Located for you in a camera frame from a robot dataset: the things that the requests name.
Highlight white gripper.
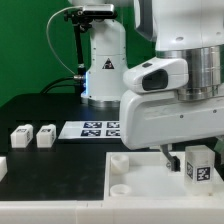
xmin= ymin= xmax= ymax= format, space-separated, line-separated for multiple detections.
xmin=119 ymin=90 xmax=224 ymax=172

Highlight white square tabletop tray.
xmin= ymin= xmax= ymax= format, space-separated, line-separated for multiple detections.
xmin=104 ymin=152 xmax=224 ymax=200

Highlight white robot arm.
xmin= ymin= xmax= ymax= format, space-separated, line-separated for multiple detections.
xmin=119 ymin=0 xmax=224 ymax=171

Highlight fiducial marker sheet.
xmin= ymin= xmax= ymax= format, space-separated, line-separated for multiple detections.
xmin=59 ymin=121 xmax=120 ymax=139

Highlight white workspace border frame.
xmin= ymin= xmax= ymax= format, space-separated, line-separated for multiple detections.
xmin=0 ymin=155 xmax=224 ymax=224

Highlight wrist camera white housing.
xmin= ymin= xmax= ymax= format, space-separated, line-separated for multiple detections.
xmin=123 ymin=57 xmax=189 ymax=94

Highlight grey camera cable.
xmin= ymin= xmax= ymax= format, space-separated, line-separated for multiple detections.
xmin=45 ymin=5 xmax=84 ymax=76

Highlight black base cables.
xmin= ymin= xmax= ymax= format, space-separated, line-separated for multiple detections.
xmin=39 ymin=77 xmax=83 ymax=94

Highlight black camera on stand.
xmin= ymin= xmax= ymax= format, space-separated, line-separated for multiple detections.
xmin=64 ymin=4 xmax=117 ymax=93

